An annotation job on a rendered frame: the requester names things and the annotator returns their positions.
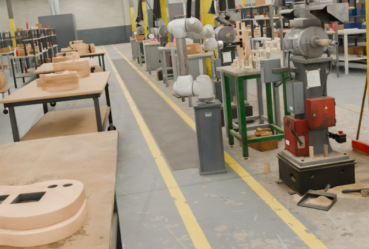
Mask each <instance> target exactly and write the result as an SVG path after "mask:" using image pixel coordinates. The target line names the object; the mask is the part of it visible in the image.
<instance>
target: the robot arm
mask: <svg viewBox="0 0 369 249"><path fill-rule="evenodd" d="M167 28H168V31H169V33H171V34H173V36H174V38H175V40H176V49H177V58H178V67H179V73H180V75H179V76H178V78H177V81H176V82H175V83H174V93H175V94H177V95H179V96H198V101H197V103H198V105H202V104H213V103H216V102H215V100H214V92H213V83H212V81H211V78H210V77H209V76H208V75H199V76H198V77H197V78H196V80H193V78H192V76H191V75H190V74H189V65H188V55H187V45H186V36H187V32H195V33H197V34H198V35H200V36H204V37H205V39H206V42H204V43H203V49H204V50H205V51H214V50H217V49H223V48H226V47H227V46H232V45H242V42H240V41H239V42H236V41H235V42H228V43H226V41H216V40H215V33H214V29H213V27H212V26H211V25H209V24H207V25H205V26H204V27H203V26H202V24H201V22H200V21H199V20H198V19H196V18H187V19H176V20H173V21H171V22H169V23H168V26H167Z"/></svg>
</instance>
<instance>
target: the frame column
mask: <svg viewBox="0 0 369 249"><path fill-rule="evenodd" d="M327 62H328V61H326V62H317V63H308V64H304V63H298V62H293V64H294V67H295V68H299V72H298V73H295V80H297V81H301V82H303V88H304V109H305V99H307V98H316V97H321V96H322V93H323V84H324V79H325V74H326V65H327ZM325 95H326V96H327V83H326V92H325ZM298 116H300V117H303V118H306V109H305V113H301V114H298ZM326 133H329V131H328V128H320V129H310V128H308V137H309V146H313V151H314V154H319V153H324V149H323V145H324V144H327V145H328V152H333V149H332V147H331V145H330V142H329V138H326Z"/></svg>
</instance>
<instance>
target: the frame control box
mask: <svg viewBox="0 0 369 249"><path fill-rule="evenodd" d="M274 68H281V59H280V58H270V59H261V60H260V72H261V82H264V83H268V82H273V83H274V87H279V86H280V85H281V84H282V83H283V82H285V81H286V80H287V79H289V78H290V76H288V77H286V78H285V79H284V80H283V81H282V75H281V73H274V74H273V73H272V69H274ZM277 81H282V82H280V83H279V84H278V85H277V86H276V82H277Z"/></svg>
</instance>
